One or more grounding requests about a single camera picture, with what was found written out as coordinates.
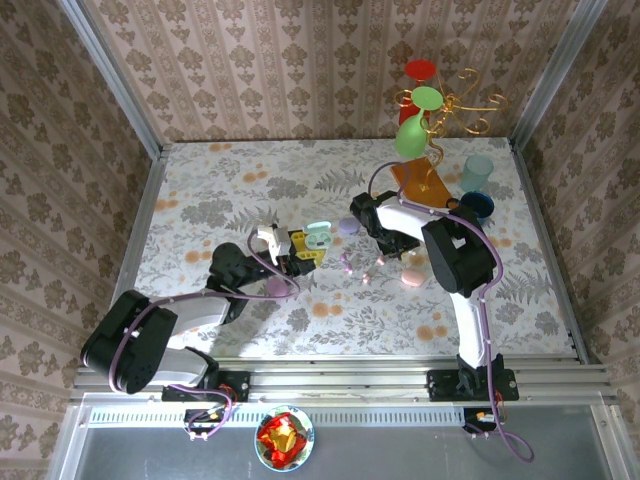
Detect mint green earbud charging case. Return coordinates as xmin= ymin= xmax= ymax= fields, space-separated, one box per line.
xmin=301 ymin=221 xmax=335 ymax=250

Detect green plastic wine glass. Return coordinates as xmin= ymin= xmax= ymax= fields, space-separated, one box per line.
xmin=393 ymin=86 xmax=444 ymax=160

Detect dark blue mug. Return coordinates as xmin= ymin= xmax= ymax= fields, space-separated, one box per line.
xmin=447 ymin=192 xmax=496 ymax=226

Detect translucent teal cup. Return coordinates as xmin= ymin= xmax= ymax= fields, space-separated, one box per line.
xmin=460 ymin=153 xmax=495 ymax=194

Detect red plastic wine glass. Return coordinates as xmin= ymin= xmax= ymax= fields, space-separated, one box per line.
xmin=398 ymin=59 xmax=436 ymax=126

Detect red gold foil candies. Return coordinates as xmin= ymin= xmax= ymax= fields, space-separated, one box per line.
xmin=257 ymin=413 xmax=307 ymax=460

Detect glass bowl blue rim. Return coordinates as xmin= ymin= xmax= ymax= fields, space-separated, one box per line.
xmin=253 ymin=404 xmax=316 ymax=473

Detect grey metal shelf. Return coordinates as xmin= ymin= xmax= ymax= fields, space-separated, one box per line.
xmin=49 ymin=394 xmax=640 ymax=480

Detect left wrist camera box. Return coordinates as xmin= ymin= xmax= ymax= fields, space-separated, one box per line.
xmin=256 ymin=224 xmax=285 ymax=267

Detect gold wire rack orange base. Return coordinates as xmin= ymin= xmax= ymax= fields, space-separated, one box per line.
xmin=389 ymin=67 xmax=509 ymax=210

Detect aluminium side rail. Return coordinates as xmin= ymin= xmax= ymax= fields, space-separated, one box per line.
xmin=507 ymin=137 xmax=604 ymax=366
xmin=107 ymin=147 xmax=169 ymax=321

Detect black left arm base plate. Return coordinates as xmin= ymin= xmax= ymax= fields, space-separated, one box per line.
xmin=162 ymin=370 xmax=251 ymax=404

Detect wide aluminium frame rail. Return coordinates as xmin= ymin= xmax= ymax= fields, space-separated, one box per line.
xmin=69 ymin=355 xmax=619 ymax=405

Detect black cable connector bracket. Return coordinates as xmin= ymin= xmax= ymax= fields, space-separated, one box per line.
xmin=183 ymin=407 xmax=227 ymax=435
xmin=462 ymin=407 xmax=507 ymax=435

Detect grey slotted cable duct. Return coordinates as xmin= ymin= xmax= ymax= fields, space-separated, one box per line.
xmin=87 ymin=405 xmax=465 ymax=430

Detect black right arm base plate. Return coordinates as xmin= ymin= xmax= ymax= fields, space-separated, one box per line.
xmin=427 ymin=368 xmax=520 ymax=403

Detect aluminium frame post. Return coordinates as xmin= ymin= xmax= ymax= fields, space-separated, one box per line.
xmin=509 ymin=0 xmax=610 ymax=151
xmin=56 ymin=0 xmax=166 ymax=160

